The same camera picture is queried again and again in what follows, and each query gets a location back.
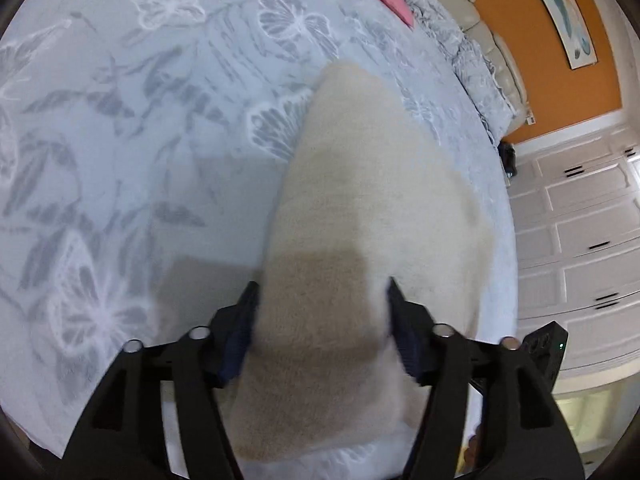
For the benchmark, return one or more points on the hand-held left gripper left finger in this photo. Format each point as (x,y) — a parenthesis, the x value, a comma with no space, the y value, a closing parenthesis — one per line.
(237,335)

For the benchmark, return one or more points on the white panelled wardrobe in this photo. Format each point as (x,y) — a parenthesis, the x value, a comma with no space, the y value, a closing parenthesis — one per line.
(575,240)

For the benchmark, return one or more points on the framed wall painting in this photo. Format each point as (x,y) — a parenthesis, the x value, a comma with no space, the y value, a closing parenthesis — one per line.
(562,15)

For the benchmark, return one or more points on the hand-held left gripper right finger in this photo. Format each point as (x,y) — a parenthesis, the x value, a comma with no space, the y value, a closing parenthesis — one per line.
(407,340)

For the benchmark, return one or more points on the dark object beside bed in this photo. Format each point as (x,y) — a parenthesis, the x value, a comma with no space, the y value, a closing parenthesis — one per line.
(507,157)

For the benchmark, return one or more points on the butterfly print blanket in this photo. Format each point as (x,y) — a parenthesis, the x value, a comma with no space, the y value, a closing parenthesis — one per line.
(150,160)

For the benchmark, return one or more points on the cream knitted garment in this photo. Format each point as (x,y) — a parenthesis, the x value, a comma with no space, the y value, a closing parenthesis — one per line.
(370,210)

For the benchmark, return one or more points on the pink folded cloth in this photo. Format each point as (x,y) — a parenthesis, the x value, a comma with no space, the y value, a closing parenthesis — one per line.
(392,0)

